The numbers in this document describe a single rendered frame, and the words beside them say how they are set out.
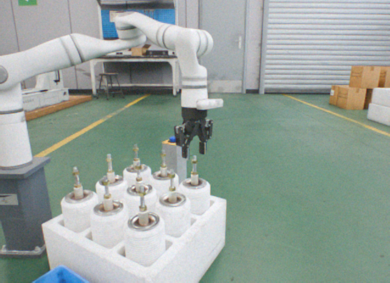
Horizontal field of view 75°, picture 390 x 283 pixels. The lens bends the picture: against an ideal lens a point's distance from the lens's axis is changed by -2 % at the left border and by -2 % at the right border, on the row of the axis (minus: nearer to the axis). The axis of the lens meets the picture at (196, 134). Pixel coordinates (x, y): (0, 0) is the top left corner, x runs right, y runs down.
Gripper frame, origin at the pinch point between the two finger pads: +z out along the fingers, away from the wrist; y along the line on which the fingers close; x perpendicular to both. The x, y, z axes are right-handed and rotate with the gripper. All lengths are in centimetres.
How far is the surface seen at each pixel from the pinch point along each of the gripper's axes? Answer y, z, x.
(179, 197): 9.5, 10.0, 3.7
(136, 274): 29.1, 17.5, 11.7
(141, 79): -269, 6, -435
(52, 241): 37.1, 21.1, -17.9
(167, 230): 15.5, 16.5, 5.4
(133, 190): 16.2, 10.0, -9.1
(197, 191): 2.6, 10.6, 3.7
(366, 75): -366, -12, -35
